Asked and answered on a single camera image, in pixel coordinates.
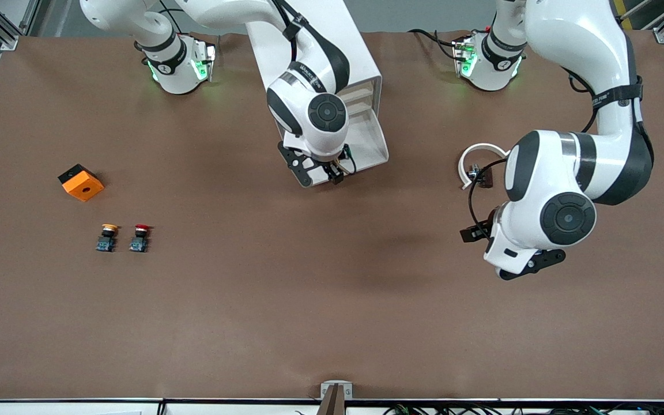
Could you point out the grey metal bracket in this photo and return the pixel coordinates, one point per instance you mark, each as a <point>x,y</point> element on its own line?
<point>325,387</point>

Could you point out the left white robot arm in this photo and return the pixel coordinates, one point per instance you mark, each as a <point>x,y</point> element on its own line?
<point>574,40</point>

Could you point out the brown post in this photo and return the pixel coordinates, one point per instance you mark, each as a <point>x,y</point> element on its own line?
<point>332,403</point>

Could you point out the yellow push button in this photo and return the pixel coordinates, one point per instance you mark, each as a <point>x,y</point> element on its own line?
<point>107,239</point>

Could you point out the brown cylinder part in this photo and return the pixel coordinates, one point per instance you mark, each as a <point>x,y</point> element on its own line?
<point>486,178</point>

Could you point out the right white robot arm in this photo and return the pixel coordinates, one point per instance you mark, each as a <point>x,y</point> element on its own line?
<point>176,72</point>

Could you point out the orange and black box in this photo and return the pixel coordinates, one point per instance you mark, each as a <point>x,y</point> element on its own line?
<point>81,184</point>

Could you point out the red push button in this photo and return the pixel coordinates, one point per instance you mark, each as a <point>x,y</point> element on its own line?
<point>140,239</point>

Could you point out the beige cabinet drawer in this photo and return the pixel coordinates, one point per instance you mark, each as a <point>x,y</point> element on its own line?
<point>362,90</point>
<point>369,144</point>
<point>363,102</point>
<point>365,113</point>

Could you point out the chrome angle valve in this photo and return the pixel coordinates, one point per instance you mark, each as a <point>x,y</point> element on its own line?
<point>474,172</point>

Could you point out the aluminium frame post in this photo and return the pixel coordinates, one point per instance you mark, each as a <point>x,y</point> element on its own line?
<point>8,40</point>
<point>663,36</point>

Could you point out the white drawer cabinet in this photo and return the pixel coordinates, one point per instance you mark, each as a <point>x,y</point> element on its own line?
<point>361,52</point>

